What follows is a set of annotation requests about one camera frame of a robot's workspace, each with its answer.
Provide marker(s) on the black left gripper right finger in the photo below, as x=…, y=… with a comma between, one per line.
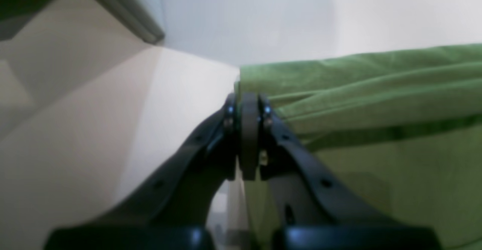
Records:
x=316, y=210

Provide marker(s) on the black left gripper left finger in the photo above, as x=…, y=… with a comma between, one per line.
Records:
x=169, y=210

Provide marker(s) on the green t-shirt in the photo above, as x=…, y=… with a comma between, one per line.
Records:
x=402, y=129

